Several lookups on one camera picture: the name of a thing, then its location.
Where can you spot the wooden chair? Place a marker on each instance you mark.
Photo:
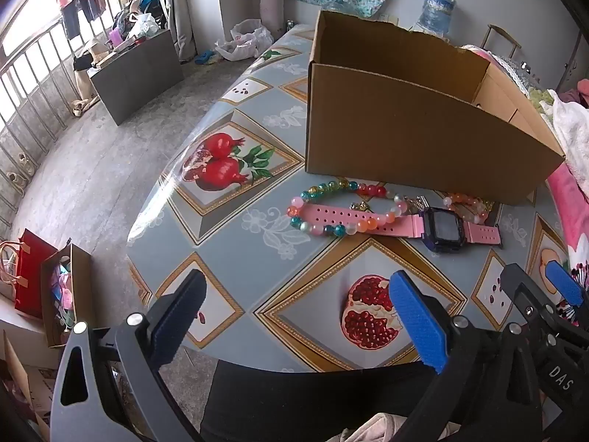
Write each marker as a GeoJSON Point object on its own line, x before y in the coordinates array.
{"type": "Point", "coordinates": [494, 32]}

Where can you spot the cardboard box with clutter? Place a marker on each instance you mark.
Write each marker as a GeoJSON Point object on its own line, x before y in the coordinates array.
{"type": "Point", "coordinates": [80, 285]}

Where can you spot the blue water jug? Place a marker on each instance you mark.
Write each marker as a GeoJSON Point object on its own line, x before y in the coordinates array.
{"type": "Point", "coordinates": [437, 9]}

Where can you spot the pink floral blanket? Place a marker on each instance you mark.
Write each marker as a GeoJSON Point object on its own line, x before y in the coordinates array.
{"type": "Point", "coordinates": [570, 212]}

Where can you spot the grey curtain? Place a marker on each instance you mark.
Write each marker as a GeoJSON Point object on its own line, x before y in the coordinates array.
{"type": "Point", "coordinates": [179, 9]}

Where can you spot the pile of clothes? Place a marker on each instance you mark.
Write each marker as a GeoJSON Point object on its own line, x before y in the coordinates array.
{"type": "Point", "coordinates": [138, 14]}

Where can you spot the red paper bag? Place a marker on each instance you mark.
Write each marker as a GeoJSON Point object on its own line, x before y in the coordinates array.
{"type": "Point", "coordinates": [32, 276]}

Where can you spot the fruit print tablecloth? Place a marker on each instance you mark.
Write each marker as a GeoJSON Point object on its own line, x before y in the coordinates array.
{"type": "Point", "coordinates": [322, 262]}

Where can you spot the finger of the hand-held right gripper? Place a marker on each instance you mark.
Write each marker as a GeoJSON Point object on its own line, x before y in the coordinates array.
{"type": "Point", "coordinates": [524, 285]}
{"type": "Point", "coordinates": [563, 281]}

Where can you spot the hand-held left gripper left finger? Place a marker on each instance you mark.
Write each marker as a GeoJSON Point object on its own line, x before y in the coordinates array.
{"type": "Point", "coordinates": [177, 313]}

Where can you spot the white fleece cloth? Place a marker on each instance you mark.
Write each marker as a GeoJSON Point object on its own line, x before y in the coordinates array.
{"type": "Point", "coordinates": [570, 129]}

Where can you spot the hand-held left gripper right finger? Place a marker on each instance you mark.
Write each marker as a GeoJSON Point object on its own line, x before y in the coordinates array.
{"type": "Point", "coordinates": [416, 317]}

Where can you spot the white plastic bag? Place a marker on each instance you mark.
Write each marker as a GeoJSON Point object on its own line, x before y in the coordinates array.
{"type": "Point", "coordinates": [244, 41]}

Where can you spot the brown cardboard box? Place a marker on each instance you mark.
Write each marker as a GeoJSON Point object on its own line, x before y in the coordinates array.
{"type": "Point", "coordinates": [391, 124]}

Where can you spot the metal balcony railing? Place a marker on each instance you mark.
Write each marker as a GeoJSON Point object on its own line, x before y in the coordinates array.
{"type": "Point", "coordinates": [27, 101]}

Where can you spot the beige slippers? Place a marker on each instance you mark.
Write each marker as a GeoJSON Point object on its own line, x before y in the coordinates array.
{"type": "Point", "coordinates": [83, 107]}

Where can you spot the person's black trousers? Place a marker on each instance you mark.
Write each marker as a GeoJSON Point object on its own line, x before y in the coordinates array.
{"type": "Point", "coordinates": [299, 400]}

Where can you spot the small gold ornament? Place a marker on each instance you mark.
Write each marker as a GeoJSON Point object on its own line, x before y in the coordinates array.
{"type": "Point", "coordinates": [362, 206]}

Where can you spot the beige tote bag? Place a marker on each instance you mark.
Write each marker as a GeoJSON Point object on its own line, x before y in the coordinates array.
{"type": "Point", "coordinates": [8, 271]}

